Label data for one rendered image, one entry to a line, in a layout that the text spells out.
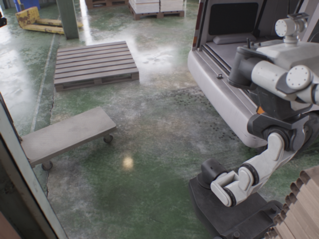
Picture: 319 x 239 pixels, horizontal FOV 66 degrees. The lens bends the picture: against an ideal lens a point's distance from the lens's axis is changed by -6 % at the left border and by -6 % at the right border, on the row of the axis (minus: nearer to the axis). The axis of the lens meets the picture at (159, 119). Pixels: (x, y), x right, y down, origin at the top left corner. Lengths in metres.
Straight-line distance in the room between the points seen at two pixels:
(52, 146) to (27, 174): 1.91
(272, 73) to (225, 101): 1.40
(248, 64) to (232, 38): 2.08
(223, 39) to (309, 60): 1.96
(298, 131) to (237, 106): 1.00
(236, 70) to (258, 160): 0.60
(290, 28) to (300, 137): 0.49
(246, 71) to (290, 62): 0.18
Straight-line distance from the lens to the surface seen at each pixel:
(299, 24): 1.17
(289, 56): 1.09
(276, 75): 0.92
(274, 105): 1.17
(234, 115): 2.20
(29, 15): 6.22
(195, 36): 3.00
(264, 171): 1.47
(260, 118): 1.31
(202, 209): 1.90
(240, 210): 1.96
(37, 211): 0.55
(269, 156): 1.35
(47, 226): 0.60
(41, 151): 2.40
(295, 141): 1.28
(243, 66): 1.02
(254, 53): 1.03
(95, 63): 3.81
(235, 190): 1.76
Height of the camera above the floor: 1.78
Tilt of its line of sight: 39 degrees down
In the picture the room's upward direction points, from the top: straight up
